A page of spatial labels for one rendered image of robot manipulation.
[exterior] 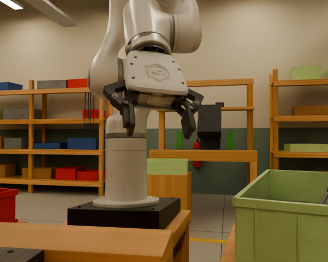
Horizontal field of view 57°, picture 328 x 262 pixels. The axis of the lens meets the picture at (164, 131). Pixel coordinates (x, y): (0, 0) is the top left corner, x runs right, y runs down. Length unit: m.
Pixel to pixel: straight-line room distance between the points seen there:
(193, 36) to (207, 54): 5.43
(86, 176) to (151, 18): 5.40
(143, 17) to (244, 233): 0.48
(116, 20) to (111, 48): 0.08
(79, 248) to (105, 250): 0.04
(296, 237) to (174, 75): 0.39
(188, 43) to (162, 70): 0.13
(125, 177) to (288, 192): 0.67
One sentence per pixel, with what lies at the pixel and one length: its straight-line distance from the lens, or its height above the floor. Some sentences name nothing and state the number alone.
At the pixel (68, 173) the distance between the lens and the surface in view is 6.09.
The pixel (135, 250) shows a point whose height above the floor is 0.90.
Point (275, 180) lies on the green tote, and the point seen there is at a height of 0.92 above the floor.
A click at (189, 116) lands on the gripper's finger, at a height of 1.12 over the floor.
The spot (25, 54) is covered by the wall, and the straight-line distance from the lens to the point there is 7.48.
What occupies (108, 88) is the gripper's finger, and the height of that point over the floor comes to 1.16.
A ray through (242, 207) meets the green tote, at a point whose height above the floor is 0.94.
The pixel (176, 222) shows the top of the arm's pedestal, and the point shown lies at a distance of 0.88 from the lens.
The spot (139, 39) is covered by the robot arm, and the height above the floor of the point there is 1.26.
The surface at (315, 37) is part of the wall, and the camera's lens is 6.28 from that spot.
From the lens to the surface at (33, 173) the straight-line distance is 6.52.
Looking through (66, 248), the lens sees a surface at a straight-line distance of 0.57.
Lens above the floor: 1.09
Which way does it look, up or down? 1 degrees up
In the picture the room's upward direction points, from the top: straight up
